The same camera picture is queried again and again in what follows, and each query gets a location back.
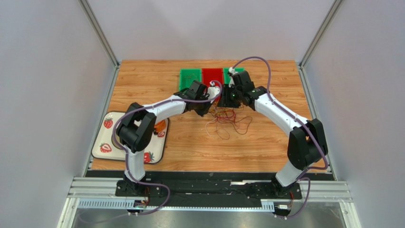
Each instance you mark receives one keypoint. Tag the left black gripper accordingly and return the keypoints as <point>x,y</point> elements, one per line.
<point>202,113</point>

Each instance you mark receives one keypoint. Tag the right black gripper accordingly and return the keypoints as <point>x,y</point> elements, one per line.
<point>228,100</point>

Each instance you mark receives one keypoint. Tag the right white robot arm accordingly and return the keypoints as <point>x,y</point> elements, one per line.
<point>307,143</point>

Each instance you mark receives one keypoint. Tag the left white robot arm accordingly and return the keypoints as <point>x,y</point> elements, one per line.
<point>133,131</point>

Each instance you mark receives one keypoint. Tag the right green bin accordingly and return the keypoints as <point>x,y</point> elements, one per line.
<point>226,76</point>

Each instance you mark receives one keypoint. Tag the green bin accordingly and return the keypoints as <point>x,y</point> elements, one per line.
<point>188,75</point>
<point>226,76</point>

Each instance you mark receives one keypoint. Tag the red bin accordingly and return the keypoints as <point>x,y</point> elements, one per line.
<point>209,74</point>

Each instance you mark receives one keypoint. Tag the left green bin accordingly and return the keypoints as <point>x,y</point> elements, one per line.
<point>188,75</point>

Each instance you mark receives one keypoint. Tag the orange plastic cup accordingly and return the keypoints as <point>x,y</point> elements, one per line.
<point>159,127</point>

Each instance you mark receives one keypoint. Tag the grey bowl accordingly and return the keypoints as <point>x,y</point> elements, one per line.
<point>114,144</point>

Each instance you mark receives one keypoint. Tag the strawberry pattern tray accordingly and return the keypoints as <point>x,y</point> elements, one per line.
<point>104,149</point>

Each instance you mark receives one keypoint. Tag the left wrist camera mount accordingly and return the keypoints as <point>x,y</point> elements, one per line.
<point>214,91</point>

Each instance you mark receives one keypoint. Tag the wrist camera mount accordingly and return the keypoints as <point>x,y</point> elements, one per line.
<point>230,73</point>
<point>214,91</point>

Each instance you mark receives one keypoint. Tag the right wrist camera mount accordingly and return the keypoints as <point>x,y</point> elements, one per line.
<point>230,73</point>

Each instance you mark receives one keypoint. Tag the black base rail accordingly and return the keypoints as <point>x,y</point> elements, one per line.
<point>200,182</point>

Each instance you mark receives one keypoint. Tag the aluminium frame rail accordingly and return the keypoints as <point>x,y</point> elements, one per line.
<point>100,193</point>

